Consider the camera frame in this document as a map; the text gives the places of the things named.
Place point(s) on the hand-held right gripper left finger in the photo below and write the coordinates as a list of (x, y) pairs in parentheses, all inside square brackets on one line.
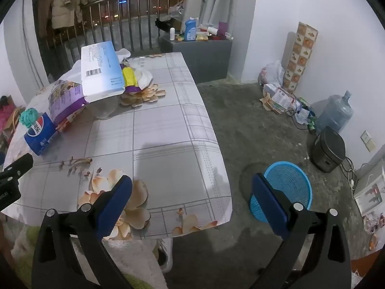
[(115, 204)]

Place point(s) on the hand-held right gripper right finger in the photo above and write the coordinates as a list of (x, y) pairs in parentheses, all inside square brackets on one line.
[(267, 204)]

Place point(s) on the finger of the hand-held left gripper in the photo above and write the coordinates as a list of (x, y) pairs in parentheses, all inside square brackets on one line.
[(21, 164)]

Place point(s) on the blue plastic wastebasket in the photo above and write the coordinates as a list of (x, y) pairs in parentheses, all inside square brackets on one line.
[(288, 180)]

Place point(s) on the blue label drink bottle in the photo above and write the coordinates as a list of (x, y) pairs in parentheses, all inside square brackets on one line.
[(39, 135)]

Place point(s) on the teal cloth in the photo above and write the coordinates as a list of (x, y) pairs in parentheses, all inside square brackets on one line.
[(29, 116)]

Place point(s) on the red orange wrapper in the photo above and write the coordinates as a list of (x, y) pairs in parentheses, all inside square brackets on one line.
[(63, 125)]

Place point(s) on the purple snack bag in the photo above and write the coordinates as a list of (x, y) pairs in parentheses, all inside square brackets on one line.
[(64, 99)]

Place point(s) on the white blue paper box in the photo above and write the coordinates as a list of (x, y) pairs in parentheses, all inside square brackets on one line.
[(100, 69)]

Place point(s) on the yellow purple snack wrapper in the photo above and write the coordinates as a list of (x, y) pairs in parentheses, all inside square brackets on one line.
[(130, 78)]

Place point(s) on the pink bag and paper bags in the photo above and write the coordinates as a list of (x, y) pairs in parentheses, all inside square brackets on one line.
[(9, 120)]

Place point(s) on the fluffy white green rug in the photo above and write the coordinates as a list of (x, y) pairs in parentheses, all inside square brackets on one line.
[(21, 246)]

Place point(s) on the white shoe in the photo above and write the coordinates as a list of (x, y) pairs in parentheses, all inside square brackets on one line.
[(165, 256)]

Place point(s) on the floral checked tablecloth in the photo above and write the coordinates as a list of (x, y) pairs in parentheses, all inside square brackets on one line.
[(168, 144)]

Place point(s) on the dark rice cooker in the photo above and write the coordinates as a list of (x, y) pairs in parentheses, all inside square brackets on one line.
[(327, 150)]

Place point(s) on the green bottles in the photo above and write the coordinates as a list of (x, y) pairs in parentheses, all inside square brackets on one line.
[(312, 125)]

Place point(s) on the white water dispenser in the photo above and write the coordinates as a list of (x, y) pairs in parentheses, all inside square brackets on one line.
[(371, 189)]

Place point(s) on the pile of printed leaflets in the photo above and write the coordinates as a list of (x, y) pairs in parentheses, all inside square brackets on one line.
[(278, 97)]

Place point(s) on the pile of small packets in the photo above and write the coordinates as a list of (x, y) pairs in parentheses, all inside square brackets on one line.
[(374, 230)]

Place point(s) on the large blue water jug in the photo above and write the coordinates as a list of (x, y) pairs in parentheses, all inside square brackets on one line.
[(334, 114)]

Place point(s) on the white plastic shopping bag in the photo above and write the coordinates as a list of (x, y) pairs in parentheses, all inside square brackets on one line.
[(272, 73)]

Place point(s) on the brown coat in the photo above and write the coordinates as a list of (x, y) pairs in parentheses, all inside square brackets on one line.
[(45, 9)]

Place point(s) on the grey cabinet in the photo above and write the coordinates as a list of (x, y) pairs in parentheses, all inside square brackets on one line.
[(195, 57)]

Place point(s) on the beige puffer coat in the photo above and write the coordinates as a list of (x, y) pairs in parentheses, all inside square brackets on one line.
[(64, 3)]

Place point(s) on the small white bottle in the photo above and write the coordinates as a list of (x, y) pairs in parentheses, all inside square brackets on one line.
[(172, 34)]

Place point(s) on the yellow snack packets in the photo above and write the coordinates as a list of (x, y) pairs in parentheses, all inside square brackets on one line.
[(201, 36)]

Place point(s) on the magenta box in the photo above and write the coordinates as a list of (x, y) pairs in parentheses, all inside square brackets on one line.
[(222, 29)]

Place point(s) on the metal balcony railing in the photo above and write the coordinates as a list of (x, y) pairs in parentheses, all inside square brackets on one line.
[(132, 21)]

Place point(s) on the white tube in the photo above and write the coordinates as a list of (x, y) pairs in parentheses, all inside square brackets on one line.
[(212, 30)]

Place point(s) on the black cloth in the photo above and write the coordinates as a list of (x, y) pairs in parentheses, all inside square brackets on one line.
[(162, 24)]

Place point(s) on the blue detergent bottle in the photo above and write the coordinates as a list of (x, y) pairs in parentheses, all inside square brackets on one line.
[(190, 30)]

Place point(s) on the translucent plastic bag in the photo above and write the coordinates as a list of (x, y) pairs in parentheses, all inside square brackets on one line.
[(177, 9)]

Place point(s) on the wall socket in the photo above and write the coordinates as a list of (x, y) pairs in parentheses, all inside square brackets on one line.
[(368, 141)]

